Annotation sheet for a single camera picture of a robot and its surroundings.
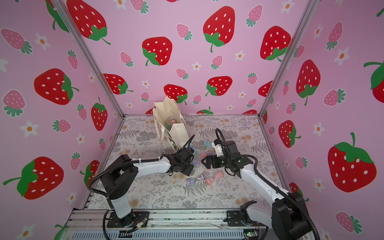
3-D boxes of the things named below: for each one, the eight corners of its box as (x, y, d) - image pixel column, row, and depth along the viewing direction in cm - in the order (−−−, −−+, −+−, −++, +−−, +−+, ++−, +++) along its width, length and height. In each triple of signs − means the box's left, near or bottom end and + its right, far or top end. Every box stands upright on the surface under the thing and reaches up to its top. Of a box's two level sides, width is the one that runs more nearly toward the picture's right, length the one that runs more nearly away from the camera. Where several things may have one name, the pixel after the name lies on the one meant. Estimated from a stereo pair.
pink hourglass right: (209, 186, 87) (209, 184, 84) (205, 182, 88) (206, 179, 86) (222, 177, 90) (223, 175, 87) (219, 173, 92) (219, 170, 89)
